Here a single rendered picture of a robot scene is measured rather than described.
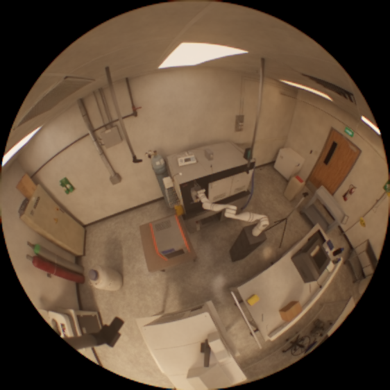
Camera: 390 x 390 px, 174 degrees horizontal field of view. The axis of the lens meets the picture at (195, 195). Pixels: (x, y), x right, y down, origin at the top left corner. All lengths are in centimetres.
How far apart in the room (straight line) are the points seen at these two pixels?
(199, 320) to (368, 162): 433
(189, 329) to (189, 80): 297
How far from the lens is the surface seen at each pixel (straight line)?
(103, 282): 252
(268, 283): 178
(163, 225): 161
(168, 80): 228
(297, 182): 352
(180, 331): 115
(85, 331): 308
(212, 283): 250
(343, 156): 424
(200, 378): 122
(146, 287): 273
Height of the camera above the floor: 250
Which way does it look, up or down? 50 degrees down
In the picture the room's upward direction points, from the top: 6 degrees counter-clockwise
